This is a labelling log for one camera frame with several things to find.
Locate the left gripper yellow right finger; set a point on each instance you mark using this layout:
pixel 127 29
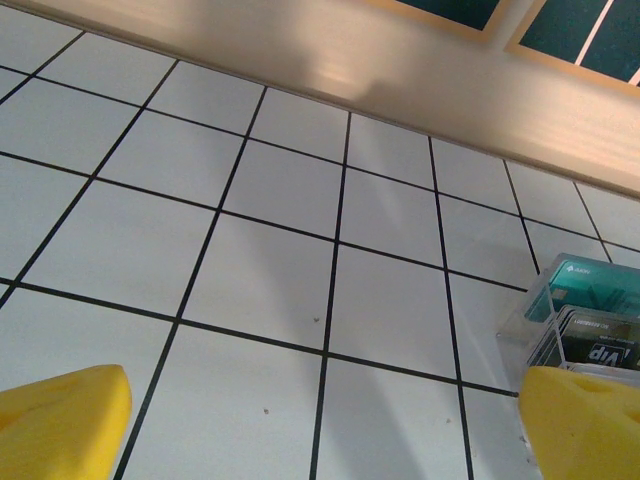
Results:
pixel 585 435

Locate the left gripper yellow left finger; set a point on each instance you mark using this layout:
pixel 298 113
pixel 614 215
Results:
pixel 65 430

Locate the black VIP card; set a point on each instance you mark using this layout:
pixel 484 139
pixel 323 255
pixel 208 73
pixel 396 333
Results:
pixel 605 352

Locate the black card white text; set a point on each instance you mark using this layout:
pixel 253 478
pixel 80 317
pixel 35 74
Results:
pixel 610 330

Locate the clear acrylic card stand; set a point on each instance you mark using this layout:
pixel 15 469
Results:
pixel 510 335

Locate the teal credit card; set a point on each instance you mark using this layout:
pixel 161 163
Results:
pixel 590 285

